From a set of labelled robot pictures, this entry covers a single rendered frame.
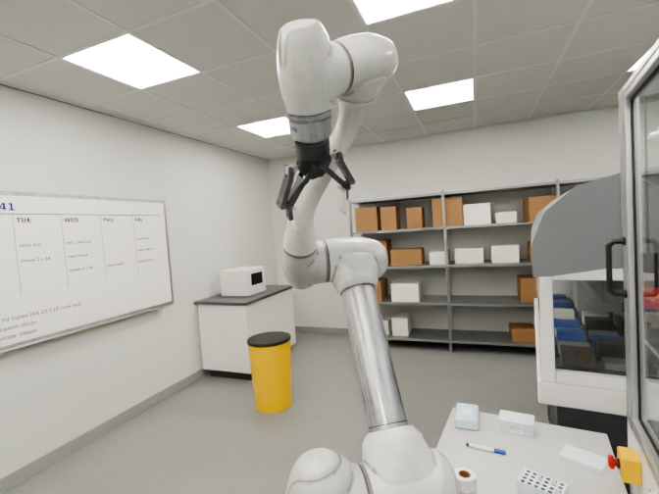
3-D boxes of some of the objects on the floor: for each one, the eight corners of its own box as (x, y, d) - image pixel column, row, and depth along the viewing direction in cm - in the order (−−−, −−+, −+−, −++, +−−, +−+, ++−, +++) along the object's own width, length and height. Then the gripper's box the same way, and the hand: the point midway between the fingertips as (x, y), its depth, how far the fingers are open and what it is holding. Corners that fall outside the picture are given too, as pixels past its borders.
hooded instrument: (544, 576, 163) (528, 179, 155) (537, 397, 325) (529, 198, 316) (1029, 747, 105) (1048, 123, 96) (726, 423, 267) (723, 180, 258)
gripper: (350, 119, 85) (353, 199, 98) (250, 146, 75) (268, 231, 88) (369, 127, 79) (369, 211, 92) (264, 158, 70) (280, 246, 83)
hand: (319, 217), depth 89 cm, fingers open, 13 cm apart
